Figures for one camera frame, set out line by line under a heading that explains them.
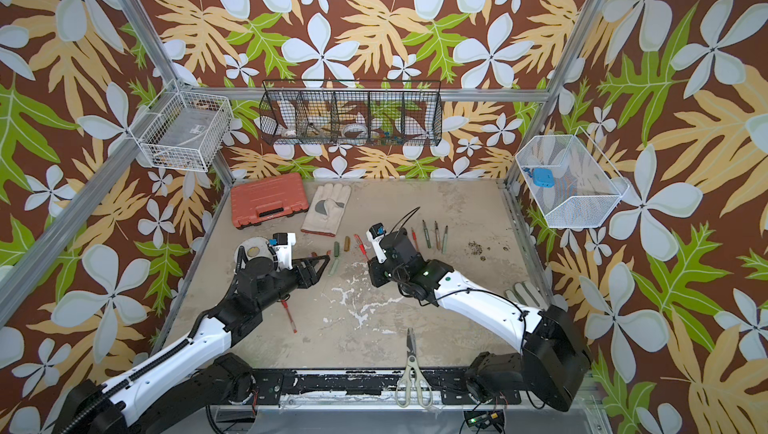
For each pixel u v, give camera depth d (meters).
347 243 1.01
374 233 0.71
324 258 0.75
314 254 0.99
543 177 0.86
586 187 0.78
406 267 0.60
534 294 0.91
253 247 1.00
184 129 0.86
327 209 1.11
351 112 0.98
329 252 0.99
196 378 0.58
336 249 1.00
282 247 0.70
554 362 0.41
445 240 1.02
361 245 0.82
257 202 1.08
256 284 0.59
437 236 1.04
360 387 0.75
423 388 0.75
